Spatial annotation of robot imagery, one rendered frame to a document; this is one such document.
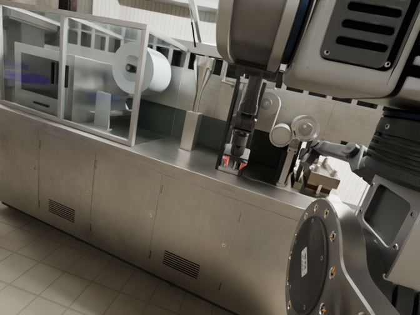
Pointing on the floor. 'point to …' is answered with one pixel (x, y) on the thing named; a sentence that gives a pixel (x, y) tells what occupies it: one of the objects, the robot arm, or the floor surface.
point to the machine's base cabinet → (150, 217)
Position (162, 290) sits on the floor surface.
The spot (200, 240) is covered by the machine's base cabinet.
